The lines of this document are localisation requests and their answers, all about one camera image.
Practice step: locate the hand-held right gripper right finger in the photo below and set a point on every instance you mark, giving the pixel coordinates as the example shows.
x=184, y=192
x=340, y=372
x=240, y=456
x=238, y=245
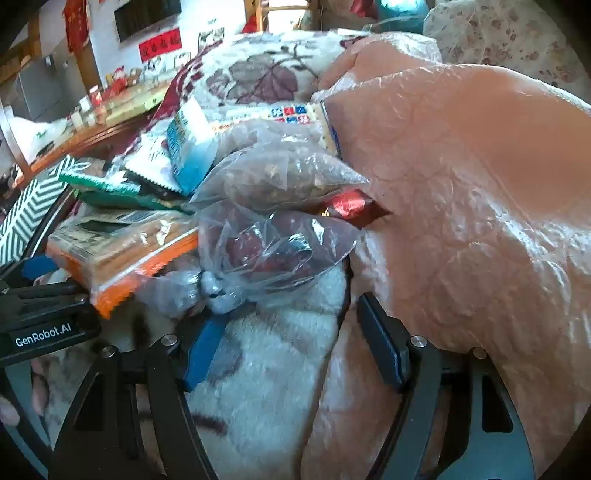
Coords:
x=383, y=346

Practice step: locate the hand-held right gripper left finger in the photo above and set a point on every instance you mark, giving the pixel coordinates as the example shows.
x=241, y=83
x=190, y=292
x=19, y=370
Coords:
x=203, y=353

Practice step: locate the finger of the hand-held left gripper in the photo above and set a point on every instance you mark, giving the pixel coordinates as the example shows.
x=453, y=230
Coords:
x=40, y=267
x=51, y=293

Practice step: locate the green white striped box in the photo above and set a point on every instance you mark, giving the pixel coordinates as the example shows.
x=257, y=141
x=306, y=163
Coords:
x=27, y=207

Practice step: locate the orange biscuit stick packet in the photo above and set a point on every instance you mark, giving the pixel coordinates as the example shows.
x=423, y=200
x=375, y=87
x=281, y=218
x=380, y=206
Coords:
x=124, y=249

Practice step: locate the dark green snack packet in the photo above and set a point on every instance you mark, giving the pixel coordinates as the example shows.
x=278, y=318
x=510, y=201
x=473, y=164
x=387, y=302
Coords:
x=138, y=202

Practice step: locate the clear bag of red dates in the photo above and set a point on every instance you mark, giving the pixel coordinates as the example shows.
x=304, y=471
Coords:
x=277, y=254

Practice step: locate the clear zip bag of walnuts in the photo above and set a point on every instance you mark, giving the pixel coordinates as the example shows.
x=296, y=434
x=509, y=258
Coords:
x=295, y=177

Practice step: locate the blue white snack packet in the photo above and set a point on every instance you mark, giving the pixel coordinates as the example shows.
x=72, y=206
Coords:
x=189, y=143

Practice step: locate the person's left hand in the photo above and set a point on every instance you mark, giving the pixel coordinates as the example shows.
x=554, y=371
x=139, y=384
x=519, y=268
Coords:
x=39, y=385

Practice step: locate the white plastic bag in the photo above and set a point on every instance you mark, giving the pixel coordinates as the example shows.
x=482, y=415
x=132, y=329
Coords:
x=37, y=136

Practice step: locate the wooden dresser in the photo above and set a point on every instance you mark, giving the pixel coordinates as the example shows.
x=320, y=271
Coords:
x=92, y=136

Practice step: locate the red candy wrapper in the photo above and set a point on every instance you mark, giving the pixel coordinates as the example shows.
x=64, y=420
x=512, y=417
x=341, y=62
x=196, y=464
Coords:
x=351, y=205

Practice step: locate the pink quilt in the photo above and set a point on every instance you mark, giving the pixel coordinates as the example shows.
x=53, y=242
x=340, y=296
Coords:
x=461, y=184

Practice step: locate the red plush doll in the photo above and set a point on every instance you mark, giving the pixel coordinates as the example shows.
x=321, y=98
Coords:
x=117, y=78

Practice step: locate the small printed cardboard box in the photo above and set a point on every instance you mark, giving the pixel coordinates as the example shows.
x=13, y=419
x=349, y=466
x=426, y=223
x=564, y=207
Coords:
x=288, y=115

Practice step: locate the red hanging banner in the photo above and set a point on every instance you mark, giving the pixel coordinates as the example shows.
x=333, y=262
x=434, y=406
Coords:
x=76, y=21

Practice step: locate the red white floral blanket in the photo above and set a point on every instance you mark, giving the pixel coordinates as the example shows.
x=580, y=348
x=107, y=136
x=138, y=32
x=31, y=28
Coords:
x=258, y=78

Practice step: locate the red hanging ornament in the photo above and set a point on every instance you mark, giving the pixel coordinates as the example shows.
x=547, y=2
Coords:
x=251, y=21

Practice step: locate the beige floral quilt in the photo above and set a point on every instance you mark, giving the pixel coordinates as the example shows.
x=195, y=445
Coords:
x=508, y=37

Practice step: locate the teal cushion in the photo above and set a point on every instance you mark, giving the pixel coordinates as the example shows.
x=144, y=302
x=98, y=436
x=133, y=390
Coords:
x=401, y=11

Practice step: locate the red paper wall sign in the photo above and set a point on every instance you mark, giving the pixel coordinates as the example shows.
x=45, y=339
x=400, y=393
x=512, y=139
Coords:
x=159, y=46

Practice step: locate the small photo frame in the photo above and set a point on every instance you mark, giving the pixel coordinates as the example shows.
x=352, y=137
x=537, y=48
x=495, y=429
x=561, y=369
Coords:
x=182, y=59

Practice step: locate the large photo frame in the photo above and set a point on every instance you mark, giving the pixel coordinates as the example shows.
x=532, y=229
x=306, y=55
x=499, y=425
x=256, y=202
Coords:
x=211, y=39

